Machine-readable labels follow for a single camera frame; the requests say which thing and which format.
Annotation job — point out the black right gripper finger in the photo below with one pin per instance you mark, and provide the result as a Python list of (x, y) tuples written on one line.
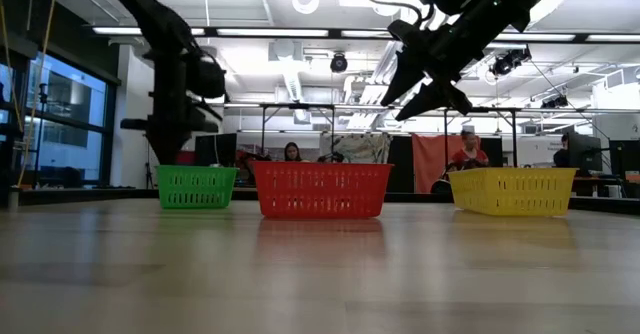
[(427, 99), (407, 76)]

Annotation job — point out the green plastic basket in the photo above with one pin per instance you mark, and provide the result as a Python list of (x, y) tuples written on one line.
[(197, 188)]

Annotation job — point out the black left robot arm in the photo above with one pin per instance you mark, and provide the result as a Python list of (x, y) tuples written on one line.
[(160, 24)]

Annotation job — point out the black monitor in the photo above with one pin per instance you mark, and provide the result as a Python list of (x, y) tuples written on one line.
[(625, 156), (215, 149), (584, 151)]

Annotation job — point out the fluorescent ceiling light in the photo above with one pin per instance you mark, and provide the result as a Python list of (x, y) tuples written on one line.
[(115, 30), (530, 37), (365, 33), (612, 38), (272, 32)]

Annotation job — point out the orange-red fabric banner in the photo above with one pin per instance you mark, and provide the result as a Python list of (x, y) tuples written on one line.
[(427, 164)]

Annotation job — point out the person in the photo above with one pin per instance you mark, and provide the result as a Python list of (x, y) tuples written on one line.
[(470, 156), (561, 156), (293, 151)]

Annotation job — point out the crumpled plastic sheet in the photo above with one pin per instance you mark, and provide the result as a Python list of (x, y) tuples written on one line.
[(357, 148)]

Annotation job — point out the yellow plastic basket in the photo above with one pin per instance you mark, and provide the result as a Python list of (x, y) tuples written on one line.
[(512, 191)]

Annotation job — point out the red plastic basket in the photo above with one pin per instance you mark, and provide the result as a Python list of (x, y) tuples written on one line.
[(322, 189)]

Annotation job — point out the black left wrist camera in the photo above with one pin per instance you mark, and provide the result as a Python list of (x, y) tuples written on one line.
[(207, 76)]

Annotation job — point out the black ceiling camera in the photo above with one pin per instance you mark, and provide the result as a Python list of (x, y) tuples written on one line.
[(339, 64), (505, 64)]

